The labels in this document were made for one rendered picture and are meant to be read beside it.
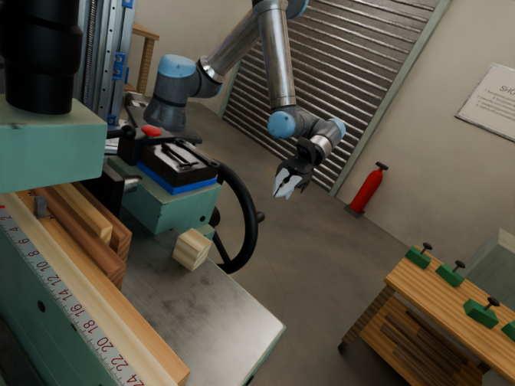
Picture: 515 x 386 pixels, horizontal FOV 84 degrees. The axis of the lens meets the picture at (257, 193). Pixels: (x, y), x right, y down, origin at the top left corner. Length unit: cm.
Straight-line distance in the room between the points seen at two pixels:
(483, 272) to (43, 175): 226
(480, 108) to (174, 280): 294
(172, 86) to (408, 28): 261
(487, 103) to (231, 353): 295
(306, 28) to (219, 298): 353
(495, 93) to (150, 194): 293
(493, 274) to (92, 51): 233
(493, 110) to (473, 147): 32
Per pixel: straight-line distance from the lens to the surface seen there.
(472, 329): 159
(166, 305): 38
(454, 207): 318
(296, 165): 80
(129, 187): 46
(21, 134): 32
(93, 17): 108
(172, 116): 107
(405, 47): 328
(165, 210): 44
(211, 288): 41
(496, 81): 313
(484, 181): 313
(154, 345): 31
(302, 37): 377
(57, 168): 35
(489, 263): 230
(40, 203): 41
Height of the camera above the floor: 120
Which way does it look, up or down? 27 degrees down
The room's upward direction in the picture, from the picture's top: 24 degrees clockwise
